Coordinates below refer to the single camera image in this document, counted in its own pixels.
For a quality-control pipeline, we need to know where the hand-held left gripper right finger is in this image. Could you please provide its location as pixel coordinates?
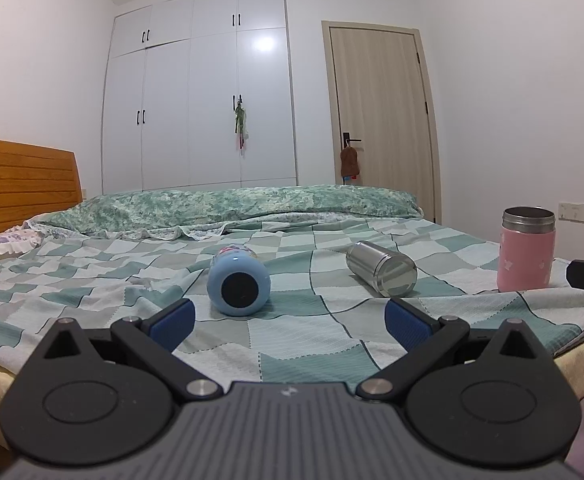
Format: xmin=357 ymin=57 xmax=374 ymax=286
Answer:
xmin=356 ymin=298 xmax=562 ymax=405

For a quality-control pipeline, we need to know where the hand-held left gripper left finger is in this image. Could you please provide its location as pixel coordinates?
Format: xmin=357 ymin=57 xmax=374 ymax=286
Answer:
xmin=19 ymin=298 xmax=224 ymax=405

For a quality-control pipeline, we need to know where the stainless steel cup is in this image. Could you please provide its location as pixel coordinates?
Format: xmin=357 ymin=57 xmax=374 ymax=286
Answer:
xmin=345 ymin=240 xmax=418 ymax=297

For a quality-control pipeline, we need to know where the light blue cup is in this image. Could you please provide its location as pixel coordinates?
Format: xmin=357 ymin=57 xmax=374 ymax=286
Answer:
xmin=207 ymin=243 xmax=271 ymax=317

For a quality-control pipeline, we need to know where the pink cup with steel rim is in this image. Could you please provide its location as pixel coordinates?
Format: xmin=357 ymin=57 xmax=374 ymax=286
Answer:
xmin=496 ymin=206 xmax=557 ymax=293

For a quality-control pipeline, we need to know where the green checkered bed sheet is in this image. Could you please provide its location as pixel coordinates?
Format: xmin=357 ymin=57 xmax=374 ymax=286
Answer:
xmin=0 ymin=215 xmax=584 ymax=386

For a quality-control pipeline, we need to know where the green floral quilt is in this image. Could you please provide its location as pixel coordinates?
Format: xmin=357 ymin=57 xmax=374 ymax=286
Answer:
xmin=46 ymin=184 xmax=423 ymax=241

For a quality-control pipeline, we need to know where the brown hanging bag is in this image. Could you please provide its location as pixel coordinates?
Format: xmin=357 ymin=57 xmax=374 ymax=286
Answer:
xmin=340 ymin=144 xmax=360 ymax=183

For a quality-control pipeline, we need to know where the frilled floral pillow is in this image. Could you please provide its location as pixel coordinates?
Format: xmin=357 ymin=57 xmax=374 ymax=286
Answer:
xmin=0 ymin=212 xmax=73 ymax=266

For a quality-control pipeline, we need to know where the wooden headboard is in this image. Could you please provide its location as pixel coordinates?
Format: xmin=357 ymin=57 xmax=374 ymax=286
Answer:
xmin=0 ymin=136 xmax=84 ymax=239

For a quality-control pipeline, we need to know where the green hanging ornament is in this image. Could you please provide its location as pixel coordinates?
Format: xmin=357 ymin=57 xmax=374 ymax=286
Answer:
xmin=233 ymin=102 xmax=249 ymax=151

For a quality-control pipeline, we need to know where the white wardrobe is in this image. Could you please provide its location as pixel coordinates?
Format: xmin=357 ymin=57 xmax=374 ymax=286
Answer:
xmin=101 ymin=0 xmax=299 ymax=195

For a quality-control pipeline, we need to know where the beige wooden door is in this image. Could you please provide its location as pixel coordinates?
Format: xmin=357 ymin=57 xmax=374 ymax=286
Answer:
xmin=321 ymin=20 xmax=443 ymax=225

